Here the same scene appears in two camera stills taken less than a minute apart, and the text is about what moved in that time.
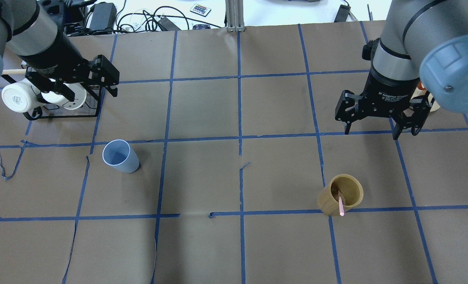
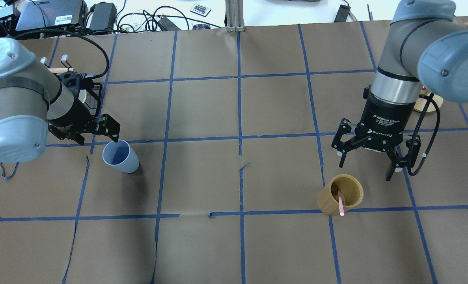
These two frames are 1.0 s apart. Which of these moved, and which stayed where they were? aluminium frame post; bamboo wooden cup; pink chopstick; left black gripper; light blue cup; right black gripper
Moved: left black gripper; right black gripper
Stayed: aluminium frame post; bamboo wooden cup; light blue cup; pink chopstick
